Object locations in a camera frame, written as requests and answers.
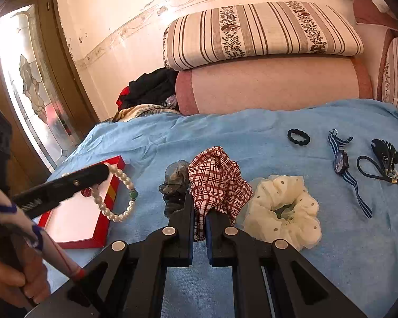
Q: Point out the red garment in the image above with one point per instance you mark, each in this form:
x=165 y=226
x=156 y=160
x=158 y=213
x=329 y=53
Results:
x=122 y=97

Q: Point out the red-rimmed white jewelry box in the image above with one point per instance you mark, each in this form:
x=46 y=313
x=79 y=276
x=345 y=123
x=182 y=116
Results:
x=76 y=218

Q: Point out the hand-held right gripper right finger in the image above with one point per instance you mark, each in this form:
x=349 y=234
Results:
x=210 y=238

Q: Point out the small purple patterned cloth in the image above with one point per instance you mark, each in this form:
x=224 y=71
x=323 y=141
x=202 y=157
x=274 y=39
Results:
x=171 y=101

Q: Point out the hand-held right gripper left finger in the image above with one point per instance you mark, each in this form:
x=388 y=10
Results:
x=185 y=238

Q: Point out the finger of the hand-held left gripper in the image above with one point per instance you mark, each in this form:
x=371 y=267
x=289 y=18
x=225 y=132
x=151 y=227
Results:
x=69 y=182

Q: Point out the cream floral scarf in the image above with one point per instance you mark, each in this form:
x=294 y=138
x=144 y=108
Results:
x=142 y=110

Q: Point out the wooden stained glass door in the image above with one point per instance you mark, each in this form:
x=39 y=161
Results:
x=30 y=73

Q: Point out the red plaid scrunchie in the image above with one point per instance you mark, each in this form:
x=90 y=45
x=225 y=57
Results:
x=215 y=182

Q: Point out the blue striped wristwatch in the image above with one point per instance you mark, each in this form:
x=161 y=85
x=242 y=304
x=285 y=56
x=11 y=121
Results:
x=341 y=164

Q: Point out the pink bolster cushion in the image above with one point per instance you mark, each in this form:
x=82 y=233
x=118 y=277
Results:
x=371 y=13
x=272 y=84

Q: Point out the cream dotted scrunchie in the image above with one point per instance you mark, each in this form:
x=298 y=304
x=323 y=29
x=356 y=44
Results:
x=301 y=218

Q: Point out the black clothes pile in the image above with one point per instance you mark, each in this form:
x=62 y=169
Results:
x=149 y=86

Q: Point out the grey scrunchie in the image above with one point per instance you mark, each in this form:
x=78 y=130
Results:
x=174 y=185

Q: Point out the person's left hand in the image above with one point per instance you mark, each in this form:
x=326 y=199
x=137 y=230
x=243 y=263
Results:
x=6 y=283

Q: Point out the light blue blanket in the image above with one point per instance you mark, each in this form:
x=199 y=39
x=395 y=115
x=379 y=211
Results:
x=238 y=132

